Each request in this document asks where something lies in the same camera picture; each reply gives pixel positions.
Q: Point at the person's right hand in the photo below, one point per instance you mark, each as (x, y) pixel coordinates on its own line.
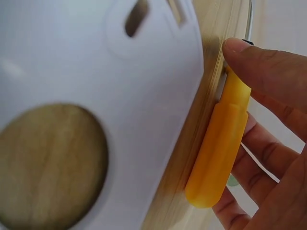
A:
(278, 115)

